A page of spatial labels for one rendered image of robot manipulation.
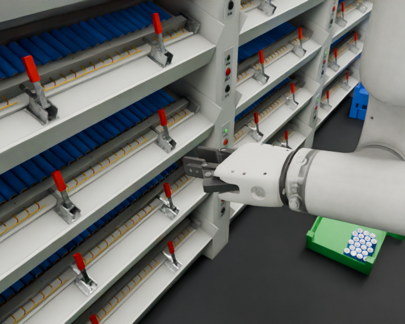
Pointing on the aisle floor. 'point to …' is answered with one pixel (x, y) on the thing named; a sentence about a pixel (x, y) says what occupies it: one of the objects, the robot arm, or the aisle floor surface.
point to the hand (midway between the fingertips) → (202, 162)
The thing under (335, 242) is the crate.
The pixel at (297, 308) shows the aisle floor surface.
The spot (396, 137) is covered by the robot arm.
